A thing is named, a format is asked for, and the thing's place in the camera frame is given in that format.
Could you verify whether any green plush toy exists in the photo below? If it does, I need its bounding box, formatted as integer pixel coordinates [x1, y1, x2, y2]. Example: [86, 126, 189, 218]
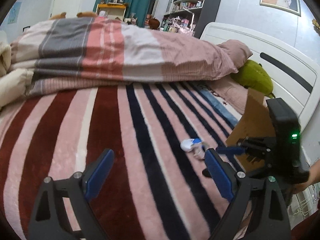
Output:
[229, 59, 276, 98]

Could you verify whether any striped plush blanket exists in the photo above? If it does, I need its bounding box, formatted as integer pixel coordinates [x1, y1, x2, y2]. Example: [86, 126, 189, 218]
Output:
[0, 80, 252, 240]

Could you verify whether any person's right hand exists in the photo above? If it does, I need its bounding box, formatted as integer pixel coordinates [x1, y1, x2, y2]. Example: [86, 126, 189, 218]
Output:
[291, 159, 320, 193]

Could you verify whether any tall dark bookshelf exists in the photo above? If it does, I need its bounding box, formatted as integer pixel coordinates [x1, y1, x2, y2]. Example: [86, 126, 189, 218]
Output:
[162, 0, 226, 40]

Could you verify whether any pink striped pillow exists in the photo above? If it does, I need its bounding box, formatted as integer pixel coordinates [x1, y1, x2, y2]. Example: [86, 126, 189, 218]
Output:
[216, 39, 253, 75]

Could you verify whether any white door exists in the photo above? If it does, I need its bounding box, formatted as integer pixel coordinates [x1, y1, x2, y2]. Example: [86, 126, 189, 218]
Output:
[49, 0, 87, 18]

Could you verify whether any yellow shelf unit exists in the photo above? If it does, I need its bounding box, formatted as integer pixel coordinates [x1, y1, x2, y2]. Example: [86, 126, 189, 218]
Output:
[96, 3, 127, 21]

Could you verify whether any small blue wall poster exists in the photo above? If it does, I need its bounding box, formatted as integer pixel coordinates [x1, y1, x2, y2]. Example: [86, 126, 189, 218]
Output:
[7, 2, 23, 25]

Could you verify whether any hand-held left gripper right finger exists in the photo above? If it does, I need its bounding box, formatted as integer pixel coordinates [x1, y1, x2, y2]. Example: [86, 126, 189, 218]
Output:
[204, 148, 292, 240]

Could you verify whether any flat pink pillow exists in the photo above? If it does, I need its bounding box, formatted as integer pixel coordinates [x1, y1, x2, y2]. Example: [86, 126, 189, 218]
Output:
[207, 79, 251, 116]

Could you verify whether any white round case blue inside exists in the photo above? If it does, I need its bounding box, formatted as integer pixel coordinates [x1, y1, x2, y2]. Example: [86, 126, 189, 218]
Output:
[181, 138, 201, 153]

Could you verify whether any brown cardboard box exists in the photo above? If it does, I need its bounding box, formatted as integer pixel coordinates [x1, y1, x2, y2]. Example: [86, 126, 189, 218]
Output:
[226, 89, 278, 173]

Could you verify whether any dark red cloth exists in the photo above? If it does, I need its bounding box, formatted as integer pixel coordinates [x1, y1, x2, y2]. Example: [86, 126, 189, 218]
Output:
[289, 211, 320, 240]

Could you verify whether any framed wall picture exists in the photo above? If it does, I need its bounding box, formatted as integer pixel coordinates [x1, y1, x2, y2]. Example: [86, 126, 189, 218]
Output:
[259, 0, 301, 17]

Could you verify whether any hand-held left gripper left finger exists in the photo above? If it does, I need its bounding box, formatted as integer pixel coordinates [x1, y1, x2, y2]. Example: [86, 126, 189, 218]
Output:
[28, 149, 115, 240]

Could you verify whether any white wire rack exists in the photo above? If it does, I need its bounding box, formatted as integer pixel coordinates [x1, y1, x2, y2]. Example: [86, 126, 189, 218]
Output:
[287, 187, 320, 221]

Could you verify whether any brown round vase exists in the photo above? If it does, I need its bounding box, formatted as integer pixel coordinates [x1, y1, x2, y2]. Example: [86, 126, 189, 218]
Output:
[147, 18, 161, 30]

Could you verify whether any white bed headboard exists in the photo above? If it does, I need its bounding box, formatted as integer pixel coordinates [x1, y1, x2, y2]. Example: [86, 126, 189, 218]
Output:
[199, 22, 320, 133]

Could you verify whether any brown plush bear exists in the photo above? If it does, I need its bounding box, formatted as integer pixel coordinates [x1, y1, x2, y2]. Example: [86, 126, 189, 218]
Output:
[76, 10, 98, 18]
[48, 12, 67, 21]

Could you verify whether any small clear plastic item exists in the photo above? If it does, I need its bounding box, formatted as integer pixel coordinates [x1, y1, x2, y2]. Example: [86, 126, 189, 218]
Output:
[194, 142, 211, 160]

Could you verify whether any teal curtain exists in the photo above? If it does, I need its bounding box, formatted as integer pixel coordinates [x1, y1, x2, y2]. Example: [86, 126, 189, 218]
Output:
[93, 0, 157, 27]

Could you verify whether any folded striped quilt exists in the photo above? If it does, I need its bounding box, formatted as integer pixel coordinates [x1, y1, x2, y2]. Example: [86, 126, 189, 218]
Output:
[9, 17, 240, 98]

